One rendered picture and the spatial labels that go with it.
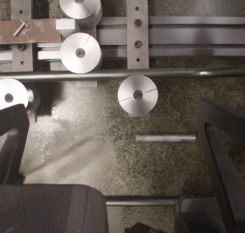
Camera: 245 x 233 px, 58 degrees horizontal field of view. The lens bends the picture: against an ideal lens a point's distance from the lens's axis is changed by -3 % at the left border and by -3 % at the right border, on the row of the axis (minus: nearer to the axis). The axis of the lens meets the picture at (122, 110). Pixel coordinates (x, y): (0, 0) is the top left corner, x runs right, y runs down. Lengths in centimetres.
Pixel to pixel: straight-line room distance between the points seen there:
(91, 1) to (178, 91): 19
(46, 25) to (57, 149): 20
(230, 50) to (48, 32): 27
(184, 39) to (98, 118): 18
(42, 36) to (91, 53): 7
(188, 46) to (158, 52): 5
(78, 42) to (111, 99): 12
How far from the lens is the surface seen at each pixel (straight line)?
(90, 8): 30
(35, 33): 33
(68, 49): 29
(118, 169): 39
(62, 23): 29
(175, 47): 37
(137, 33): 34
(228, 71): 29
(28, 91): 32
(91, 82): 33
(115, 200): 40
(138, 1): 35
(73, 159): 40
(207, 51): 37
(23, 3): 38
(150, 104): 29
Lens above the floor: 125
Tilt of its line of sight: 86 degrees down
